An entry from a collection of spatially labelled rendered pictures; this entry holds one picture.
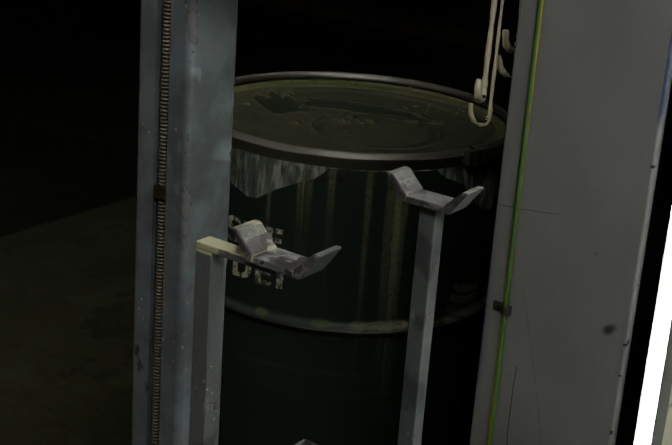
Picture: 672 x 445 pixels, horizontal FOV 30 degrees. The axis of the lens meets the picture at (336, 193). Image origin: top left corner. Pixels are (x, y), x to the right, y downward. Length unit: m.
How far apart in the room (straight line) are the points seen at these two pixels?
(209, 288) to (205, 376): 0.07
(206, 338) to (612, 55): 0.60
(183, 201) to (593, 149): 0.52
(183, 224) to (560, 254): 0.53
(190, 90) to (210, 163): 0.07
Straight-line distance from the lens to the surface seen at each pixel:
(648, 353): 1.44
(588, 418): 1.48
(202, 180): 1.05
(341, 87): 2.43
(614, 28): 1.35
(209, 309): 0.95
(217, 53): 1.03
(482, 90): 1.47
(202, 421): 0.99
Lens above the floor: 1.42
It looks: 18 degrees down
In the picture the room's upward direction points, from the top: 4 degrees clockwise
